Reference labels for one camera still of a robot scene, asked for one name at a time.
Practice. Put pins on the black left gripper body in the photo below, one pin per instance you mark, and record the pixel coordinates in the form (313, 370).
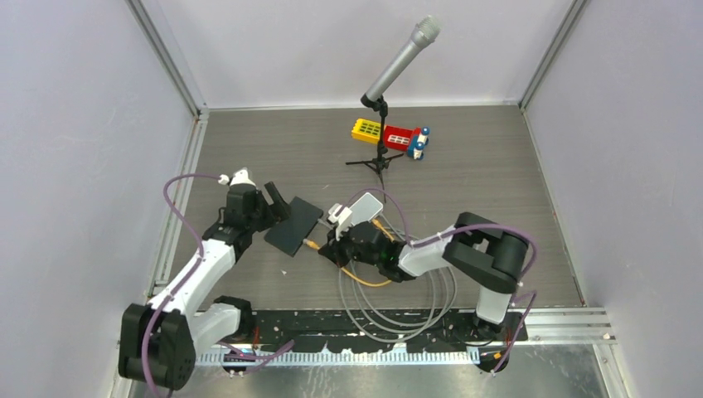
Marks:
(264, 217)

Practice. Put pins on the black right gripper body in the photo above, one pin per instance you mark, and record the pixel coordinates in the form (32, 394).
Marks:
(346, 249)

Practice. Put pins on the black network switch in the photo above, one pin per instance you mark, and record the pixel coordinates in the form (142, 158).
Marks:
(288, 235)

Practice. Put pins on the white network switch box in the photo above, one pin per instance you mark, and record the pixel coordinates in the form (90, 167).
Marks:
(366, 208)

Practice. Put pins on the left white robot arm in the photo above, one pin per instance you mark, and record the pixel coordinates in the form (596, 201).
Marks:
(161, 340)

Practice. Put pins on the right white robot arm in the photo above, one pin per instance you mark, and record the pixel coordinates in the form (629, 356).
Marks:
(495, 256)

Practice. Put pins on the black microphone tripod stand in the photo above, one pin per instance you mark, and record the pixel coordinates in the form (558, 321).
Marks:
(380, 162)

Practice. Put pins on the colourful toy block vehicle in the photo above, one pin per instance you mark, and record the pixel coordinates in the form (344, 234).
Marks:
(411, 142)

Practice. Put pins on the grey handheld microphone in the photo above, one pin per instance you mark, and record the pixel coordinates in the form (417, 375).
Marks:
(423, 35)

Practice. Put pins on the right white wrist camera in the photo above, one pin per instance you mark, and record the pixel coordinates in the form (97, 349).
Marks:
(341, 218)

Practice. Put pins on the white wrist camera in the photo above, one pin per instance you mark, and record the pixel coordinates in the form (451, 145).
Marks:
(241, 180)
(341, 218)

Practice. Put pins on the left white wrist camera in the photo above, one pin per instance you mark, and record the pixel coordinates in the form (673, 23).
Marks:
(241, 180)

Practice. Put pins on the slotted cable duct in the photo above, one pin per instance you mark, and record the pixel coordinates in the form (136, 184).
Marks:
(390, 358)

